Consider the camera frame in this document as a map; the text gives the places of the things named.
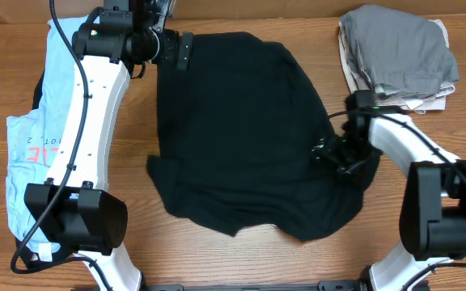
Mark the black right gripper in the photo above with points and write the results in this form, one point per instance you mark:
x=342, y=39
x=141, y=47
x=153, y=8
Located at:
x=327, y=145

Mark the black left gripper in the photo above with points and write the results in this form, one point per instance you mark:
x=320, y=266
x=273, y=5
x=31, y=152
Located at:
x=168, y=39

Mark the black t-shirt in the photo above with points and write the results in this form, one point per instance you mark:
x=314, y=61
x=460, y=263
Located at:
x=236, y=130

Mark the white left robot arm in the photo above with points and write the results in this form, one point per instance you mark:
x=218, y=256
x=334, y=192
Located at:
x=73, y=206

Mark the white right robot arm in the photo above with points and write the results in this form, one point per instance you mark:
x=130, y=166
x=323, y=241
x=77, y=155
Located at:
x=433, y=214

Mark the beige folded garment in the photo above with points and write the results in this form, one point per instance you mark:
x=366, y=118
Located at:
x=420, y=103

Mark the gray folded garment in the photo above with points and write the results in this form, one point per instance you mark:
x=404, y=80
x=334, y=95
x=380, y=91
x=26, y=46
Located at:
x=396, y=53

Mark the light blue t-shirt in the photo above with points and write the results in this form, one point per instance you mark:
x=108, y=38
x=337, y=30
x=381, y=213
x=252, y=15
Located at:
x=33, y=139

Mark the black bottom shirt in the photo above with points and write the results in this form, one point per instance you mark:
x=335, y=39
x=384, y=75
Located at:
x=29, y=258

